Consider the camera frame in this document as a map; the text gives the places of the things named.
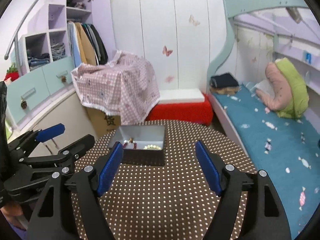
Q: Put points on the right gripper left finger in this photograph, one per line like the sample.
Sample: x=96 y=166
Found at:
x=53 y=216

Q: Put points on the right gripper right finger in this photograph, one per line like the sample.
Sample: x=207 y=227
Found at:
x=264 y=217

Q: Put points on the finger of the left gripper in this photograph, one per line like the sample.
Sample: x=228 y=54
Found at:
x=72 y=149
x=28 y=141

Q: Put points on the person's left hand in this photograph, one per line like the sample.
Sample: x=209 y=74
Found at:
x=11 y=211

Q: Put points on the cardboard box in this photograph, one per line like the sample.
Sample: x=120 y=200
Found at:
x=101 y=122

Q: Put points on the teal drawer cabinet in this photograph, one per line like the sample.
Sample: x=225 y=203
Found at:
x=34 y=91

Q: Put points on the blue bed mattress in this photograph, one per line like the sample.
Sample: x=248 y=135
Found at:
x=287 y=149

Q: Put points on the black metal tin box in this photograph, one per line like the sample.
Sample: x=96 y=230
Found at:
x=142 y=144

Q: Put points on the pink checked cloth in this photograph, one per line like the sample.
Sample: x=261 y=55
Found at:
x=124 y=87

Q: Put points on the lilac shelf unit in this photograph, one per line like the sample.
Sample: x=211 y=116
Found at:
x=46 y=39

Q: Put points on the hanging clothes in wardrobe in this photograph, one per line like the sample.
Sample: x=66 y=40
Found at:
x=85 y=44

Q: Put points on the white foam board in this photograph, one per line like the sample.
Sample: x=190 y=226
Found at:
x=181 y=96

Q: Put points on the red storage stool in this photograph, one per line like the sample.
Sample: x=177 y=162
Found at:
x=197 y=112

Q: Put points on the pink pillow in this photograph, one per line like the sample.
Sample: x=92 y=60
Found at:
x=281 y=88

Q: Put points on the folded dark clothes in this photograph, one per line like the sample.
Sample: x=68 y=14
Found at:
x=223 y=81

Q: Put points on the teal bunk bed frame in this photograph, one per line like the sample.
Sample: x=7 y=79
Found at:
x=237 y=7

